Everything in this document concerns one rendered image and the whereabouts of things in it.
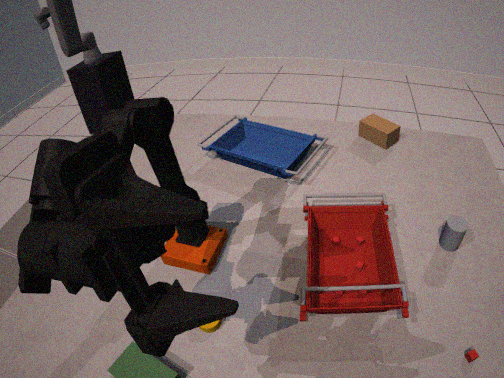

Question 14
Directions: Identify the yellow short cylinder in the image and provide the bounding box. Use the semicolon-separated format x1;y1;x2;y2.
199;319;222;332

